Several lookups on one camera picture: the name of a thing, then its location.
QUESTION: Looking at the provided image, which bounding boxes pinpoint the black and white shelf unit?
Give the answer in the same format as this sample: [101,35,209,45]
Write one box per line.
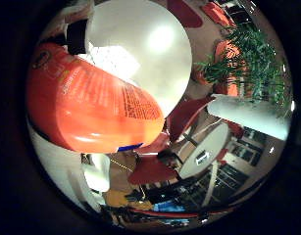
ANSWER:
[218,130,269,197]

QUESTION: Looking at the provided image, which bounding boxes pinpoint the black bag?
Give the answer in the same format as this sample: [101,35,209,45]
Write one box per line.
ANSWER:
[156,148,182,165]

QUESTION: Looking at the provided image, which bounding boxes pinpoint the round white table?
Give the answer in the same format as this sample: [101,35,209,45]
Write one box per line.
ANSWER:
[177,121,230,180]

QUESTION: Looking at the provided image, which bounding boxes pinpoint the small device on white table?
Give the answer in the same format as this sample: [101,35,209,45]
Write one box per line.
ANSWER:
[194,150,212,165]

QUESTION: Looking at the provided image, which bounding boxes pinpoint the orange spray bottle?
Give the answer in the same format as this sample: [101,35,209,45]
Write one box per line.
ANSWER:
[25,42,166,155]

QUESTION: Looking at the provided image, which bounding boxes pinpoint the blue bin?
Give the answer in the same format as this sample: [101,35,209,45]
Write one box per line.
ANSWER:
[153,200,187,213]

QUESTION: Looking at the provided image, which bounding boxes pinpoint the dark red plant pot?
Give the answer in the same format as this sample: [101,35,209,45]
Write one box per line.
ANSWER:
[192,67,210,86]

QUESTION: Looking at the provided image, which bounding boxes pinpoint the green leafy plant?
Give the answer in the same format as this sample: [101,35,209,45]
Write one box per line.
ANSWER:
[197,25,288,106]

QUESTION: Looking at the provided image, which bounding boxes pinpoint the orange planter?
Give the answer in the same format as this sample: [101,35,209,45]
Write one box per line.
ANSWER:
[215,40,242,65]
[215,76,246,97]

